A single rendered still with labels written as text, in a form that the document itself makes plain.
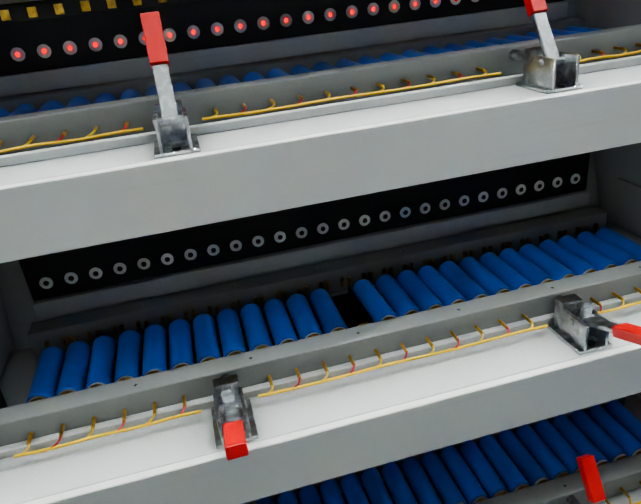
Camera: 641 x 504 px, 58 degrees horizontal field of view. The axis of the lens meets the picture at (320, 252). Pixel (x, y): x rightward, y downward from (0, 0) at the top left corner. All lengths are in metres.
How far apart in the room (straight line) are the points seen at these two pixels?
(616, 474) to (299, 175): 0.40
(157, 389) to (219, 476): 0.07
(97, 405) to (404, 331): 0.22
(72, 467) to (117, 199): 0.18
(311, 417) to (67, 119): 0.26
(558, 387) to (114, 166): 0.34
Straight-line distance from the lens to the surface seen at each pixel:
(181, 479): 0.41
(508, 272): 0.53
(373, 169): 0.39
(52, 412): 0.44
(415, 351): 0.45
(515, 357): 0.46
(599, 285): 0.52
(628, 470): 0.62
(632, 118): 0.48
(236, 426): 0.36
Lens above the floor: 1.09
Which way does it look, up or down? 8 degrees down
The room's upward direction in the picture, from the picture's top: 10 degrees counter-clockwise
